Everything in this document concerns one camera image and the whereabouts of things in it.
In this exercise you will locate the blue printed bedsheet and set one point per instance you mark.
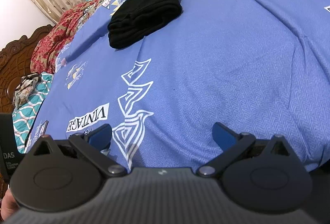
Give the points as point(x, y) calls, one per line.
point(232, 59)

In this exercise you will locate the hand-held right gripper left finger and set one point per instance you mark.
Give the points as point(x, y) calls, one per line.
point(100, 135)

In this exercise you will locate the teal patterned sheet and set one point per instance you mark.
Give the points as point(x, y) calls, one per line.
point(33, 103)

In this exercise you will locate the carved wooden headboard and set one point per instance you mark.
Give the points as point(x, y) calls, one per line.
point(15, 64)

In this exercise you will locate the person's left hand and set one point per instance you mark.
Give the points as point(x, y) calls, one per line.
point(9, 200)

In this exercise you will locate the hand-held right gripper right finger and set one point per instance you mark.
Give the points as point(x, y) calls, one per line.
point(223, 136)

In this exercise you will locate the black smartphone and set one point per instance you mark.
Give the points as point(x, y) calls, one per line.
point(45, 127)

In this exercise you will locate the crumpled floral cloth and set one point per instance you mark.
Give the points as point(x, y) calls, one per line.
point(24, 87)

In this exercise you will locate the black pants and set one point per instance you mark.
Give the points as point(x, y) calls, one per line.
point(144, 15)

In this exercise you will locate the red floral quilt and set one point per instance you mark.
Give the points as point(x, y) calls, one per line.
point(51, 41)

